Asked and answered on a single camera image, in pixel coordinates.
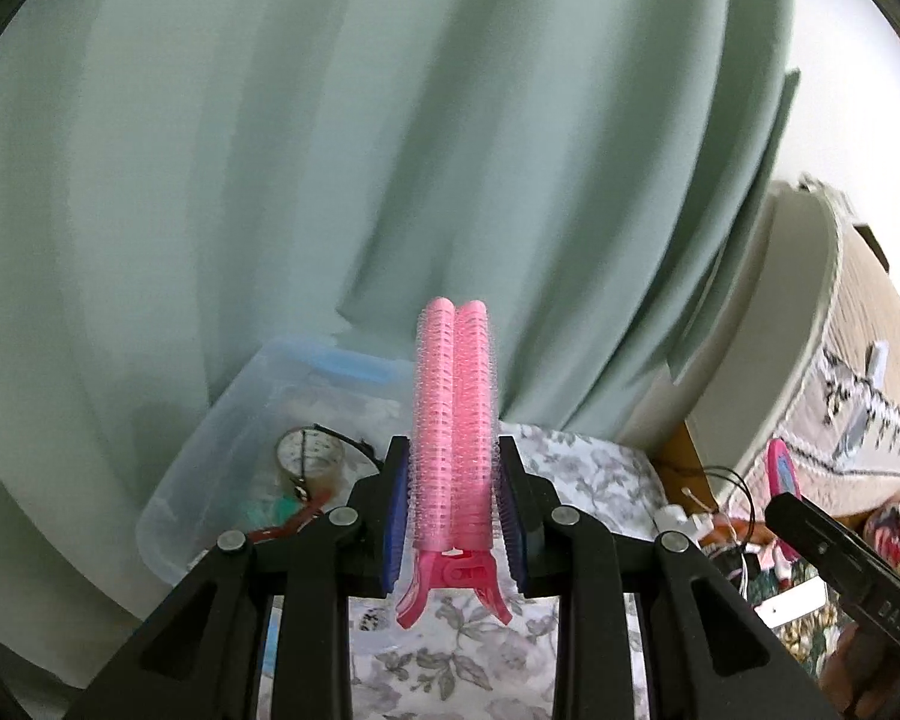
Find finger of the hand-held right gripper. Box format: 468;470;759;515
765;491;900;662

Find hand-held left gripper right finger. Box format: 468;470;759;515
495;435;827;720

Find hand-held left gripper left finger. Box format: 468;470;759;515
82;435;410;720

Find pink roller hair clip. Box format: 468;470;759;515
395;298;513;629

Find clear plastic container blue handles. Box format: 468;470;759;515
136;337;422;587

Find grey floral tablecloth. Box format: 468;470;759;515
259;424;672;720

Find pink hand mirror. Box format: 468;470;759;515
766;439;800;502

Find red hair clip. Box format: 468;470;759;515
246;491;340;542

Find clear tape roll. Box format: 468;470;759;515
275;427;345;494

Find teal hair clip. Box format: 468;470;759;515
249;493;302;532

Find beige knit blanket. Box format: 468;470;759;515
786;174;900;515

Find white mattress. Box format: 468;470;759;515
619;180;845;466

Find pale green curtain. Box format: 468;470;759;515
0;0;803;691

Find black cable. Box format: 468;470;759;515
699;465;757;545

